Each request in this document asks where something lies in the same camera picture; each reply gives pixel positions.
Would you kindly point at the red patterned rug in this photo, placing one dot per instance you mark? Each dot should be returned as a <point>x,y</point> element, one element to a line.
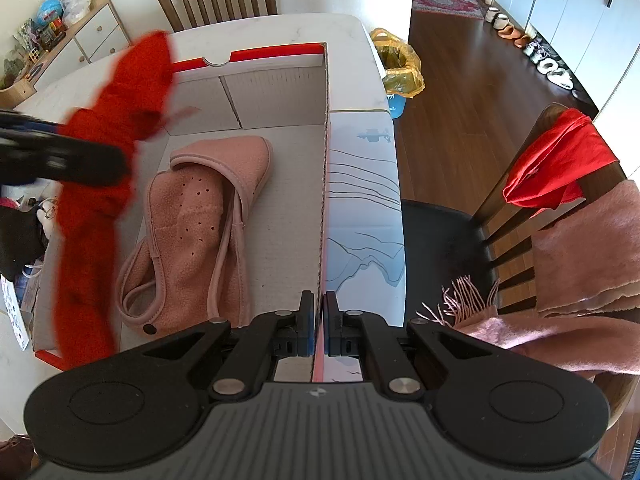
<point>445,2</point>

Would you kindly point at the blue trash bin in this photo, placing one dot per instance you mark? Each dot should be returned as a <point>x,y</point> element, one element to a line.
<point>397,105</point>

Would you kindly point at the pile of small toys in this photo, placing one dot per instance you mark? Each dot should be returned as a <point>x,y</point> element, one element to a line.
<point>35,40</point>

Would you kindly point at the row of shoes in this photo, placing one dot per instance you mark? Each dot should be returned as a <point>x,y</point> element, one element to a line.
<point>555,72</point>

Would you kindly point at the pink fringed scarf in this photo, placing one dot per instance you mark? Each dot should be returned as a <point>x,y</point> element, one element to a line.
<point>585,250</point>

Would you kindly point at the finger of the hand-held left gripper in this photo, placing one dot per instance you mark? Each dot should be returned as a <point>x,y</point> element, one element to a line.
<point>30,121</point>
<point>75,162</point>

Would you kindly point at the red cloth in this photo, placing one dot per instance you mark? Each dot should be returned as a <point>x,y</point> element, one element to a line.
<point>560,160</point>

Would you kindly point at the curved wooden organizer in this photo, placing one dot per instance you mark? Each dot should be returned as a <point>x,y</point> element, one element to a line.
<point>17,87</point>

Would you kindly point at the red knitted scarf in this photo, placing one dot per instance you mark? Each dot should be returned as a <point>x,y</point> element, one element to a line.
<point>120,90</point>

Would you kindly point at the clear plastic bag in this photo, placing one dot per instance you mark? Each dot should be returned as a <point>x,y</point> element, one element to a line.
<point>77,7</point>

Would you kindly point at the yellow plastic bag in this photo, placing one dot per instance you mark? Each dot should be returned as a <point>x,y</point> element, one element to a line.
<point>405,75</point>

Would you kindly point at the white and wood sideboard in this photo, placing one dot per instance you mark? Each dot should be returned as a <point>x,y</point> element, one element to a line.
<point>100,35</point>

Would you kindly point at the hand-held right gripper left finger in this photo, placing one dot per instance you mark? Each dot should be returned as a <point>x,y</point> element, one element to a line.
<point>310,327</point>

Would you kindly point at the white printed carton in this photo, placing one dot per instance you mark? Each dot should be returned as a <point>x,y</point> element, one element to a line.
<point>15,320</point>

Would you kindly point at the wooden chair with draped cloths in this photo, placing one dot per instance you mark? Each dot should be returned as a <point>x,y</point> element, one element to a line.
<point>487,210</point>

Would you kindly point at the black seat cushion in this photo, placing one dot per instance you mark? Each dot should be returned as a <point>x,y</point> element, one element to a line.
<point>440,240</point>

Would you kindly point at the red and white shoe box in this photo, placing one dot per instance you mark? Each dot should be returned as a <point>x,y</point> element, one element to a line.
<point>280,185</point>

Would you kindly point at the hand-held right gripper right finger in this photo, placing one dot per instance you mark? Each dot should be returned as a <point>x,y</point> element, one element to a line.
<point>329,327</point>

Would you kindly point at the black bag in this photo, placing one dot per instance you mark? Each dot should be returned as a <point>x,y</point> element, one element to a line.
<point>20,245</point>

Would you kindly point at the blue globe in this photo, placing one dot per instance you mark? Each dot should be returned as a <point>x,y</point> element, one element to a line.
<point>51,9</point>

